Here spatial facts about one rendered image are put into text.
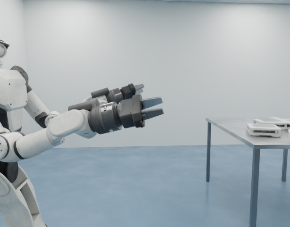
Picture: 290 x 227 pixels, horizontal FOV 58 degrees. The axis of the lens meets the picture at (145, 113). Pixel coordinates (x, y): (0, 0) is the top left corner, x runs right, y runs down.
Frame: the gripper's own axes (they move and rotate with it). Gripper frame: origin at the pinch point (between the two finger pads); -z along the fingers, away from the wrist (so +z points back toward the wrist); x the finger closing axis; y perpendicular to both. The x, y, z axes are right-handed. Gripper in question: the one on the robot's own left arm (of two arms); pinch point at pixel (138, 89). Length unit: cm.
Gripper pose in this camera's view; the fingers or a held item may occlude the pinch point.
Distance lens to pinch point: 149.5
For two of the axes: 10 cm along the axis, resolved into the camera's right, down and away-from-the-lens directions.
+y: -4.0, -8.5, 3.5
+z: -9.1, 3.2, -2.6
